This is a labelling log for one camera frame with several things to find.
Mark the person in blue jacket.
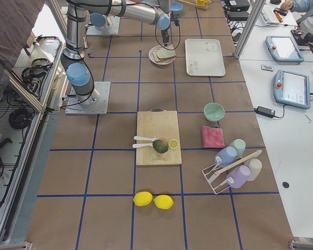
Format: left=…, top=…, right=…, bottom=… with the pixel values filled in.
left=280, top=0, right=313, bottom=48

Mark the blue cup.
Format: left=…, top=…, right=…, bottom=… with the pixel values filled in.
left=214, top=146, right=237, bottom=168

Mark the halved lemon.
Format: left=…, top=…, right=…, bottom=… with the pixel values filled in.
left=168, top=139, right=179, bottom=150

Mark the slice of white bread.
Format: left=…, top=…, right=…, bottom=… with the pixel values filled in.
left=156, top=44, right=176, bottom=60

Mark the yellow lemon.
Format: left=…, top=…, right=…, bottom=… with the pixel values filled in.
left=153, top=194, right=174, bottom=210
left=133, top=191, right=153, bottom=207

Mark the white fork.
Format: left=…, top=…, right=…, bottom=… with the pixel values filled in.
left=132, top=143, right=153, bottom=148

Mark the pink cloth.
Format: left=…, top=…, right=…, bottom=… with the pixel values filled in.
left=201, top=126, right=225, bottom=148

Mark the far blue teach pendant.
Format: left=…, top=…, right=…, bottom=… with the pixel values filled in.
left=266, top=36, right=304, bottom=64

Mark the wooden cutting board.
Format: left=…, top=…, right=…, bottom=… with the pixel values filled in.
left=136, top=110, right=182, bottom=167

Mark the wooden mug rack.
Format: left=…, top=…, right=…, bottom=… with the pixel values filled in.
left=178, top=0, right=208, bottom=10

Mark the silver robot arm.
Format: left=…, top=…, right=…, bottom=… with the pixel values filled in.
left=61, top=1, right=171, bottom=107
left=89, top=12, right=112, bottom=31

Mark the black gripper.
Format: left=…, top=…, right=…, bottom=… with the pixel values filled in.
left=161, top=29, right=169, bottom=47

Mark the purple cup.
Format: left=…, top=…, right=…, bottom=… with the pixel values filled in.
left=226, top=165, right=251, bottom=189

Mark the small white label card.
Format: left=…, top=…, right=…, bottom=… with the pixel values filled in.
left=261, top=64, right=274, bottom=72

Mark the green avocado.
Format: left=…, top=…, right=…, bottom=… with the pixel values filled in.
left=152, top=139, right=168, bottom=154

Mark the white wire cup rack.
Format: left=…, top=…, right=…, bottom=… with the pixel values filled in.
left=202, top=150, right=262, bottom=194

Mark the white cup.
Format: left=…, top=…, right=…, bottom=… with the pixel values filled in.
left=244, top=158, right=262, bottom=181

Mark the black power adapter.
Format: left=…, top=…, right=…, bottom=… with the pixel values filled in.
left=254, top=106, right=275, bottom=118

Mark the near blue teach pendant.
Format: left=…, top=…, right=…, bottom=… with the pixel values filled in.
left=273, top=70, right=310, bottom=109

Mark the bottom bread slice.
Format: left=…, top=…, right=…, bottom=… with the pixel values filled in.
left=150, top=51, right=175, bottom=63

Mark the green ceramic bowl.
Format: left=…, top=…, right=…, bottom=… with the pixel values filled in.
left=203, top=103, right=225, bottom=122

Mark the left yellow lemon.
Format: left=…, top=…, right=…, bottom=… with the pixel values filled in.
left=133, top=191, right=153, bottom=207

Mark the yellow mug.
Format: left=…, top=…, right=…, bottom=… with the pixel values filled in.
left=195, top=0, right=211, bottom=8

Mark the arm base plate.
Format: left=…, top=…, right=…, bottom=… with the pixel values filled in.
left=87, top=13, right=120, bottom=36
left=64, top=81, right=111, bottom=115

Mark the white rectangular tray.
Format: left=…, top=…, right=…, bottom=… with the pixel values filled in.
left=185, top=39, right=226, bottom=77

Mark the green cup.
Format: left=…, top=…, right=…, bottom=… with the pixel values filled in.
left=229, top=139, right=246, bottom=158

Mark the white round plate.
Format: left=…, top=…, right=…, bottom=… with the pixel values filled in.
left=149, top=44, right=177, bottom=65

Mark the right yellow lemon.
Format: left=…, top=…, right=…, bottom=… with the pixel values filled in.
left=153, top=194, right=174, bottom=210

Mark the blue bowl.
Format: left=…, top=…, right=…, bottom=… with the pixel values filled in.
left=170, top=2, right=184, bottom=15

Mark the white knife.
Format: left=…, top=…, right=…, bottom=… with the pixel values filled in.
left=134, top=135, right=162, bottom=142

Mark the blue teach pendant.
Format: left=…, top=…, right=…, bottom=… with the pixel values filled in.
left=266, top=36, right=304, bottom=64
left=273, top=70, right=310, bottom=109

